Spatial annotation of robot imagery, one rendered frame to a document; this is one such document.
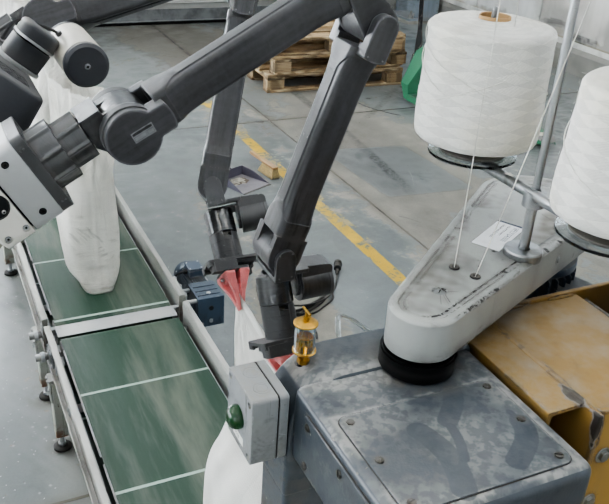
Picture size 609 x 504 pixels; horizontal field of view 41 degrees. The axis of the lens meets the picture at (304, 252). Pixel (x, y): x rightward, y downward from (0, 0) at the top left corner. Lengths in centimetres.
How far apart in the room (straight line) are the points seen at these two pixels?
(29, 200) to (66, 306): 182
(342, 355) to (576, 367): 28
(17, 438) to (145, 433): 74
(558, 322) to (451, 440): 31
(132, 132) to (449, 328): 48
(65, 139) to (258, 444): 46
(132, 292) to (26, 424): 58
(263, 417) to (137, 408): 152
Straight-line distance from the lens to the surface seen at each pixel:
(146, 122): 109
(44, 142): 110
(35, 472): 284
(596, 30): 787
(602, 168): 87
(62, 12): 164
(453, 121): 104
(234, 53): 113
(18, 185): 109
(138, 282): 302
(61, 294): 298
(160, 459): 225
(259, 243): 131
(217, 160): 160
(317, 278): 135
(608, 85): 87
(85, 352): 266
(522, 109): 105
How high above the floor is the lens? 189
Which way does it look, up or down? 28 degrees down
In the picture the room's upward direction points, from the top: 4 degrees clockwise
